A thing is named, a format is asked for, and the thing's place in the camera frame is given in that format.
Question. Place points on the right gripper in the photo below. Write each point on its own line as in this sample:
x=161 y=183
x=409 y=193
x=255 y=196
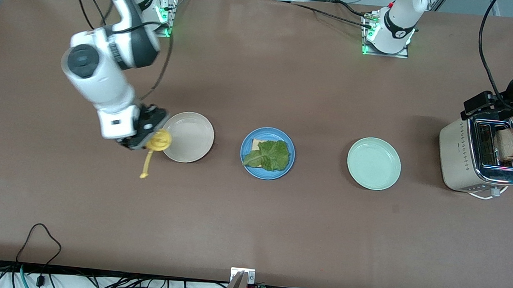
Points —
x=151 y=118

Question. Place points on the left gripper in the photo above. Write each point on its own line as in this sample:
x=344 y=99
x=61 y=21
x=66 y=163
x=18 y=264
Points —
x=511 y=95

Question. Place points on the yellow mustard squeeze bottle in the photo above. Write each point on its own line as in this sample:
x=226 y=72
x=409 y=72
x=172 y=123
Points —
x=159 y=141

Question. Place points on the toasted bread slice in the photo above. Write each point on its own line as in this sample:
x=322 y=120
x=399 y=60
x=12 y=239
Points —
x=508 y=143
x=256 y=144

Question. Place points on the green lettuce leaf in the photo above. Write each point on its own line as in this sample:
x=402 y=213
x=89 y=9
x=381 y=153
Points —
x=271 y=156

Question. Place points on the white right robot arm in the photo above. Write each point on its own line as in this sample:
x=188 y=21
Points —
x=103 y=70

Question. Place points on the beige round plate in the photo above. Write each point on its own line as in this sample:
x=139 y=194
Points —
x=189 y=137

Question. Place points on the light green round plate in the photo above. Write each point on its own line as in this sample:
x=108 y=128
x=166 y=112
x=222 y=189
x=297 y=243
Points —
x=374 y=164

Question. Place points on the blue round plate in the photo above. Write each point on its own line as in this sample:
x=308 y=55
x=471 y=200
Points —
x=266 y=175

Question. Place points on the cream chrome toaster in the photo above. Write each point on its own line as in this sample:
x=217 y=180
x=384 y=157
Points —
x=456 y=158

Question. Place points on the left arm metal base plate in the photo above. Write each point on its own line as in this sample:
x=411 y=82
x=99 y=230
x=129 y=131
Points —
x=402 y=55

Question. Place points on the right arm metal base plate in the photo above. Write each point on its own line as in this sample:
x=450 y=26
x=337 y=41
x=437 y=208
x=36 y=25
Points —
x=171 y=14

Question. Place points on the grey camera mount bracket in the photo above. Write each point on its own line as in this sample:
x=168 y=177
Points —
x=240 y=276

